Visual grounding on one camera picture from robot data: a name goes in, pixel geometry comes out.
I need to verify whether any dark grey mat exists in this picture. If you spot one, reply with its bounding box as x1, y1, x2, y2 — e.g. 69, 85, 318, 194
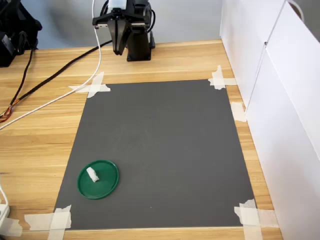
53, 79, 258, 230

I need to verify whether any round green lid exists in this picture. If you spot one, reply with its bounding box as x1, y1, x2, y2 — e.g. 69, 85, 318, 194
76, 159, 120, 200

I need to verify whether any black box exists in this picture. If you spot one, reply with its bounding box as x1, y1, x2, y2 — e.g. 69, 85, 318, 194
0, 31, 17, 68

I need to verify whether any small white plastic terminal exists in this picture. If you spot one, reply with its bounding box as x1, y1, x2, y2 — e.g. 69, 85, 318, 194
86, 167, 100, 184

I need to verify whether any black bulky equipment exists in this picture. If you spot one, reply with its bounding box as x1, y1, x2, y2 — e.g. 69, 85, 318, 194
0, 0, 43, 56

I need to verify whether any white power strip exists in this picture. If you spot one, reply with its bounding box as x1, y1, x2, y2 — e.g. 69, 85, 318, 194
0, 203, 11, 225

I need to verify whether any thick white power cable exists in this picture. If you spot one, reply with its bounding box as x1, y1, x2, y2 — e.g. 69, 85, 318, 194
0, 172, 10, 206

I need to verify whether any white camera cable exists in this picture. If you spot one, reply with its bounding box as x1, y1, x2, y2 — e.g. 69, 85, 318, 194
0, 0, 102, 131

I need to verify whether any white masking tape patch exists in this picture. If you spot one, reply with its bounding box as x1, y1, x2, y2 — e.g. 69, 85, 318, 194
230, 101, 248, 123
24, 204, 73, 240
233, 199, 280, 240
0, 217, 24, 237
67, 71, 112, 99
208, 65, 238, 91

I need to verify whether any white partition panel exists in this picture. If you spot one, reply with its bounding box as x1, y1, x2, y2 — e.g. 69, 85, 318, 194
246, 0, 320, 240
219, 0, 286, 113

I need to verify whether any thin black cable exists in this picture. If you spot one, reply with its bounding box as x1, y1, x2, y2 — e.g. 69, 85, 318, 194
9, 47, 36, 108

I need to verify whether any grey curved handle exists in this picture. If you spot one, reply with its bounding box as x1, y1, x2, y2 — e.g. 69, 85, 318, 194
287, 0, 306, 23

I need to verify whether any black braided cable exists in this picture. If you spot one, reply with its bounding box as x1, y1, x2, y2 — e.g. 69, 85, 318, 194
0, 41, 113, 123

